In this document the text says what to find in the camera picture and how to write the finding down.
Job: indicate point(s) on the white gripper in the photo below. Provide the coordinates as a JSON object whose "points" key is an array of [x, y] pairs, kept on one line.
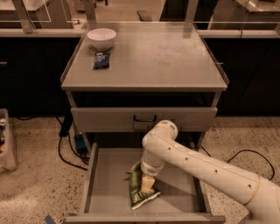
{"points": [[150, 170]]}

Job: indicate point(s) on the green jalapeno chip bag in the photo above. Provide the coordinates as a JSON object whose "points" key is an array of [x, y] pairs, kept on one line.
{"points": [[137, 197]]}

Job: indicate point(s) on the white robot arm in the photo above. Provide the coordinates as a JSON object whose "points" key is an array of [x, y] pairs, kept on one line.
{"points": [[259, 195]]}

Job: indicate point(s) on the open grey middle drawer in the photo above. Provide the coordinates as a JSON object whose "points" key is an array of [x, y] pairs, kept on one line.
{"points": [[106, 196]]}

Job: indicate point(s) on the grey top drawer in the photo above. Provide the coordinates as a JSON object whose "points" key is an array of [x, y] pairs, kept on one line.
{"points": [[121, 119]]}

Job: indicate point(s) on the grey drawer cabinet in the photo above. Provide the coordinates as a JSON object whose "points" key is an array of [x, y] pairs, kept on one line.
{"points": [[151, 65]]}

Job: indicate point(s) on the blue power box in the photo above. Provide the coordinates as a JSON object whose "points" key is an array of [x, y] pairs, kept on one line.
{"points": [[80, 145]]}

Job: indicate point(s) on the blue floor tape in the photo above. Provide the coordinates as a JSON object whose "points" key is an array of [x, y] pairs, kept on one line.
{"points": [[49, 219]]}

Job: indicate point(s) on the dark blue snack packet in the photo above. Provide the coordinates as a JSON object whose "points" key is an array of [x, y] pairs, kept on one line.
{"points": [[101, 60]]}

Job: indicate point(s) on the white bowl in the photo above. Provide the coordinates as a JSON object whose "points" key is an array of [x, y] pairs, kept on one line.
{"points": [[102, 39]]}

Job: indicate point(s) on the black drawer handle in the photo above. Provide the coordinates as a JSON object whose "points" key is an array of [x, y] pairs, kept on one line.
{"points": [[145, 120]]}

